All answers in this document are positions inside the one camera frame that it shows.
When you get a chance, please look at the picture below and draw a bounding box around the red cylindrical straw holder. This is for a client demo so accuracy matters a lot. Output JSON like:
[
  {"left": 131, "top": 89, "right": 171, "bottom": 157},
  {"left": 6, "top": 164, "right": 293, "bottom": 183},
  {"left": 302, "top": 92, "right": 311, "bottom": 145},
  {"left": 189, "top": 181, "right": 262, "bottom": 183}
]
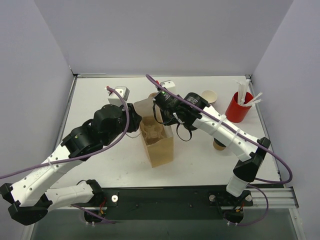
[{"left": 225, "top": 92, "right": 252, "bottom": 123}]

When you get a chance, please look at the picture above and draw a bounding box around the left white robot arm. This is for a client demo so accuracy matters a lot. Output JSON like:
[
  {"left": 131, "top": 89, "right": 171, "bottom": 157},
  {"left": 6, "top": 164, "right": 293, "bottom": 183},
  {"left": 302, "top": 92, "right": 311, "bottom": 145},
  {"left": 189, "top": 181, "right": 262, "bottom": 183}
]
[{"left": 0, "top": 103, "right": 142, "bottom": 226}]

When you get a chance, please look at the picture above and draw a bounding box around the brown paper coffee cup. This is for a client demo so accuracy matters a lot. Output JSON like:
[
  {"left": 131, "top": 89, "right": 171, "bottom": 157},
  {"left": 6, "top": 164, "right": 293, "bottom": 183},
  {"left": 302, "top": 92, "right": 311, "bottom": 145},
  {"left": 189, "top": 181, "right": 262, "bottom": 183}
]
[{"left": 213, "top": 138, "right": 226, "bottom": 151}]

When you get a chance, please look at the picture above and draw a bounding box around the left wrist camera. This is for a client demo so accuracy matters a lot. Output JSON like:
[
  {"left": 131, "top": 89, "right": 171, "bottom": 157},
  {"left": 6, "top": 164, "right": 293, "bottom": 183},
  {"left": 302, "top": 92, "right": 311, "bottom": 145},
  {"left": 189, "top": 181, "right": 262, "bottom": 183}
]
[{"left": 106, "top": 86, "right": 130, "bottom": 107}]

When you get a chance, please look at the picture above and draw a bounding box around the stack of paper cups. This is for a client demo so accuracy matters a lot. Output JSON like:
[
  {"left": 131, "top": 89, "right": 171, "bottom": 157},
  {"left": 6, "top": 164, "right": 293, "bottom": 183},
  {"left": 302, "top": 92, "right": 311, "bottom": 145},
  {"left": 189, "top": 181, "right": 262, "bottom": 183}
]
[{"left": 201, "top": 90, "right": 218, "bottom": 105}]

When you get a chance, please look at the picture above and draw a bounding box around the brown paper bag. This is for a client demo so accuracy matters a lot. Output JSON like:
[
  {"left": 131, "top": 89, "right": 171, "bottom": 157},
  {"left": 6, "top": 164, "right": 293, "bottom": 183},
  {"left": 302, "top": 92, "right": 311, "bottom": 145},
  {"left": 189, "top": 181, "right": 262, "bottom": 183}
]
[{"left": 133, "top": 92, "right": 174, "bottom": 168}]

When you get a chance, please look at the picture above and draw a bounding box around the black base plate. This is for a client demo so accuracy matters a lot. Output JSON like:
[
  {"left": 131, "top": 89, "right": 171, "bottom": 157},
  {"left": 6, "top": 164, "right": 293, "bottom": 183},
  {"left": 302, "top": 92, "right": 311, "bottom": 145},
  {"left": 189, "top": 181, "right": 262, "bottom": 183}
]
[{"left": 79, "top": 185, "right": 253, "bottom": 221}]

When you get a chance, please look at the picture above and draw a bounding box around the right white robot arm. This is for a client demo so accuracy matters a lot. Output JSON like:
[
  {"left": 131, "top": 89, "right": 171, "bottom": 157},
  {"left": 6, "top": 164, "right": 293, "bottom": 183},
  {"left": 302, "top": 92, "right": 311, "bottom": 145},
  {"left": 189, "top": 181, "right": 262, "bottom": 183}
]
[{"left": 152, "top": 90, "right": 271, "bottom": 197}]

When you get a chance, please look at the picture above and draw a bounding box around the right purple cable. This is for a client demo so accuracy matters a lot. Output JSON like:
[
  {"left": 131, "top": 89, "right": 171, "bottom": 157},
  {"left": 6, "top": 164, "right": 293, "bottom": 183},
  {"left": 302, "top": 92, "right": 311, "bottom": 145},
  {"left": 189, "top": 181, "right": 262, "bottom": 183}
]
[{"left": 145, "top": 73, "right": 293, "bottom": 227}]

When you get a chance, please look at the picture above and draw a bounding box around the single brown cup carrier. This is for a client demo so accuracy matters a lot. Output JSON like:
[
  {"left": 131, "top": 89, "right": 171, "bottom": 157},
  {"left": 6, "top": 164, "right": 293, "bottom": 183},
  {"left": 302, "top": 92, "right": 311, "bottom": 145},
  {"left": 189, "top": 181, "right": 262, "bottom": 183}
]
[{"left": 140, "top": 116, "right": 165, "bottom": 146}]

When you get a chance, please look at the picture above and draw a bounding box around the purple cable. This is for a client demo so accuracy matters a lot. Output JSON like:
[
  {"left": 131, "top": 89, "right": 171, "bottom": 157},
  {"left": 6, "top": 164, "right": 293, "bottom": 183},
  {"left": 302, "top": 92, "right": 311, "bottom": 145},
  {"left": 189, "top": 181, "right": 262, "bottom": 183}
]
[
  {"left": 0, "top": 86, "right": 131, "bottom": 181},
  {"left": 145, "top": 73, "right": 293, "bottom": 227}
]

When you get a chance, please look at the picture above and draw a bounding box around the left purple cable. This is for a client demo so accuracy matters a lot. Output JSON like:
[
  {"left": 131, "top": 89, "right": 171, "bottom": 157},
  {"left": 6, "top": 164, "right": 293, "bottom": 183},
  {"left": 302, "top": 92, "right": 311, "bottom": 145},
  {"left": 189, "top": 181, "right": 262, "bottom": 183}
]
[{"left": 0, "top": 86, "right": 131, "bottom": 181}]

